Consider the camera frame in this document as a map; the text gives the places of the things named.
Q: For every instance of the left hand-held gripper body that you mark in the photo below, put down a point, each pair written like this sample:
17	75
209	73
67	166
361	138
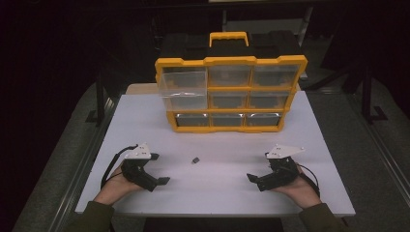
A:
138	154

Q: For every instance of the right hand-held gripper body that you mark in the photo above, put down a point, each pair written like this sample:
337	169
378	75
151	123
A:
281	172

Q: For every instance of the small dark metal part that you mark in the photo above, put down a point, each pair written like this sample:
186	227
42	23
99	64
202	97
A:
195	160

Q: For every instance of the large clear plastic drawer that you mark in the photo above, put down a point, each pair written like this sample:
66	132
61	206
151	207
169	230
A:
183	84

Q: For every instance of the person's right hand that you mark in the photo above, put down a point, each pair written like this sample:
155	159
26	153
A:
301	191

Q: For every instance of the person's left hand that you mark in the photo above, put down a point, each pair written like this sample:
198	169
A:
114	188

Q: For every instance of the light wooden table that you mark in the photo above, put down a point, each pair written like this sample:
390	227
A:
141	89

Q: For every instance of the black metal stand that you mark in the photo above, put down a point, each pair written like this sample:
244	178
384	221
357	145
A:
366	96
100	96

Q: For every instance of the set of small clear drawers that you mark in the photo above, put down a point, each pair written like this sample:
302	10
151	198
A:
229	75

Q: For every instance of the yellow and black drawer organizer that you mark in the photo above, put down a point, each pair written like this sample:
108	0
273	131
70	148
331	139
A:
225	60

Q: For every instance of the aluminium rail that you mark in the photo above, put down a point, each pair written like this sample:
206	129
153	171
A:
380	143
79	180

